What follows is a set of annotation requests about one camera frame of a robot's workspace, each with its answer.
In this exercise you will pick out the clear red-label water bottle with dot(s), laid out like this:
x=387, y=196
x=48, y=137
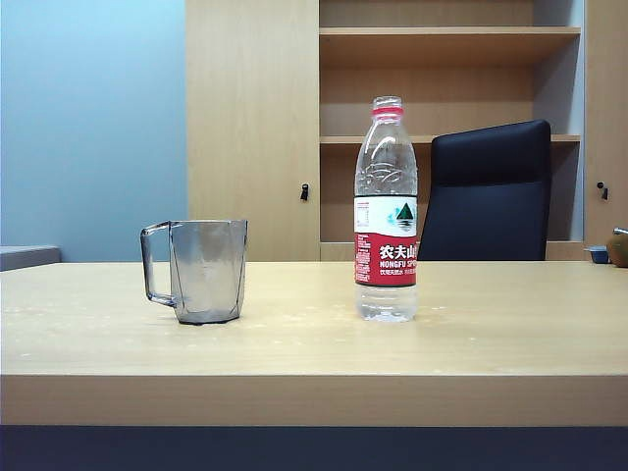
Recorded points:
x=385, y=255

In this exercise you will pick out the transparent grey plastic mug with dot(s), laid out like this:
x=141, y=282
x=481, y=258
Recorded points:
x=208, y=265

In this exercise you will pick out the black cabinet door key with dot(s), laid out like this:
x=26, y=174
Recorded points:
x=304, y=192
x=602, y=191

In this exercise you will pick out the light wooden shelf cabinet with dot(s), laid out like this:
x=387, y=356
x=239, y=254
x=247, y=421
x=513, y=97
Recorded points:
x=250, y=122

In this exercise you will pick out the black office chair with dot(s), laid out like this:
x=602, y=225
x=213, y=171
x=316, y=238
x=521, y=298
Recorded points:
x=488, y=196

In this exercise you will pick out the small blue cup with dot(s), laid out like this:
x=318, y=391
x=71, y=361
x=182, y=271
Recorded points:
x=597, y=255

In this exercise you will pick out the grey box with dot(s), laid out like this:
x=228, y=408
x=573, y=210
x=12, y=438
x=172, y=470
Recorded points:
x=27, y=256

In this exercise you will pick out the silver metal piece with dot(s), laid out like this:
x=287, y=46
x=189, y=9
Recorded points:
x=621, y=230

